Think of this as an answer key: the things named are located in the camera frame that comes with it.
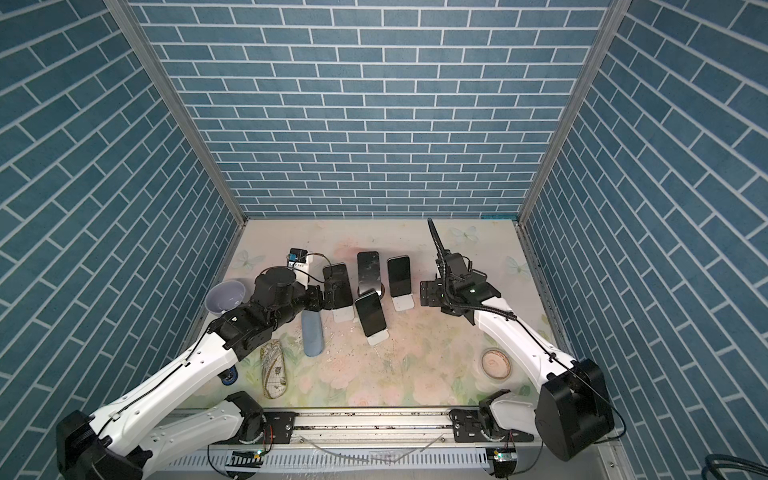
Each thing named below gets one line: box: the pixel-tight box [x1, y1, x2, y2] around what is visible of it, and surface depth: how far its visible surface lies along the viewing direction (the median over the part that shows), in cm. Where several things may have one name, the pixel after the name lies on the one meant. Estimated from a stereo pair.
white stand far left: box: [332, 306, 355, 323], surface depth 95 cm
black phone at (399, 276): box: [387, 255, 411, 298], surface depth 93 cm
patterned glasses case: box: [261, 339, 287, 399], surface depth 81 cm
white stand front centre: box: [366, 328, 390, 346], surface depth 89 cm
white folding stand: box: [392, 294, 415, 312], surface depth 98 cm
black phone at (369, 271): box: [357, 251, 382, 295], surface depth 96 cm
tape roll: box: [480, 347, 513, 383], surface depth 86 cm
